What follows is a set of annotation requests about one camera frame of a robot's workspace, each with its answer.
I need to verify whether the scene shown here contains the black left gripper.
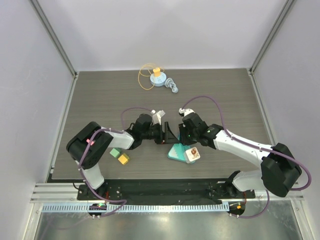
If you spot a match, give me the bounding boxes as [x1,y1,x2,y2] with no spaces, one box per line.
[141,121,179,145]

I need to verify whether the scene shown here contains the teal triangular power socket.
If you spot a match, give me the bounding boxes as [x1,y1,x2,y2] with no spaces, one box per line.
[167,143,194,164]

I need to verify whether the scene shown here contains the yellow cube plug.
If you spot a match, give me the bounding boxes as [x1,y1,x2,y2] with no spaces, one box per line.
[117,153,130,165]

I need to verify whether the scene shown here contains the green cube plug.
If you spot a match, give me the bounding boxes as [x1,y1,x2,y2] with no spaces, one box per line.
[109,148,122,159]

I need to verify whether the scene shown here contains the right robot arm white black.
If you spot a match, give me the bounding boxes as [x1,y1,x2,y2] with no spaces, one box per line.
[179,111,302,198]

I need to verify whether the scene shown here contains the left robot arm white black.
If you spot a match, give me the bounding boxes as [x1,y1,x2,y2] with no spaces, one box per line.
[66,110,179,200]

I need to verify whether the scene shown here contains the white cube plug with sticker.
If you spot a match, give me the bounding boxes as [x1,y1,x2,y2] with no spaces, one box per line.
[184,147,201,164]

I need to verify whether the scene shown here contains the round light blue power strip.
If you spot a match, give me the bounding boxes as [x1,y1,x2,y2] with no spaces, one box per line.
[149,72,167,87]

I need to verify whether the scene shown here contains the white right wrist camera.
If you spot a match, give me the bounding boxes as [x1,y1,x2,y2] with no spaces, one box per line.
[178,108,195,117]

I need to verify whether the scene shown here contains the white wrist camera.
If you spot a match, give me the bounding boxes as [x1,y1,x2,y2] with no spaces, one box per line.
[150,109,166,125]
[178,108,195,117]

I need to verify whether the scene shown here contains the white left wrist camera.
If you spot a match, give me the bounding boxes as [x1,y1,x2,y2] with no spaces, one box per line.
[150,109,166,125]

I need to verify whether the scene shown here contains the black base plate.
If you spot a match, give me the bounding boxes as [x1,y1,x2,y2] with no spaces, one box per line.
[77,178,255,201]

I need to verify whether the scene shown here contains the yellow charging cable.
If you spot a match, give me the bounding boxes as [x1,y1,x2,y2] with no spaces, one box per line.
[137,62,166,91]

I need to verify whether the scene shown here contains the slotted cable duct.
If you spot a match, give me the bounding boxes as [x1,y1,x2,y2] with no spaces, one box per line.
[42,202,230,214]

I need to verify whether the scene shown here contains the aluminium frame rail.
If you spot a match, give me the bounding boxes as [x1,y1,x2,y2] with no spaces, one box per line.
[29,0,78,79]

